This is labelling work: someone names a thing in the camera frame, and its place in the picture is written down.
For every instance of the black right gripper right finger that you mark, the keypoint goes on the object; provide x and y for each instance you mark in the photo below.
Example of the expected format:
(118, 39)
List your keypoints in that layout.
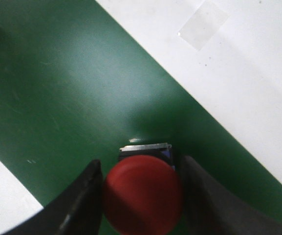
(211, 209)

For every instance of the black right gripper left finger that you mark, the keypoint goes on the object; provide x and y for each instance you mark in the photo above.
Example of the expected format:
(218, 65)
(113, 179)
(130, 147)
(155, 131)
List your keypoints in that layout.
(76, 211)

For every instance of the red mushroom push button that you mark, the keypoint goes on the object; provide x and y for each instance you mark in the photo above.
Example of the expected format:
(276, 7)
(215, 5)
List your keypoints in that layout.
(142, 193)

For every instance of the green conveyor belt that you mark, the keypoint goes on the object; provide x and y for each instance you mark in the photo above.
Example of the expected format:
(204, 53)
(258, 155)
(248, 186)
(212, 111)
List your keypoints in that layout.
(75, 86)

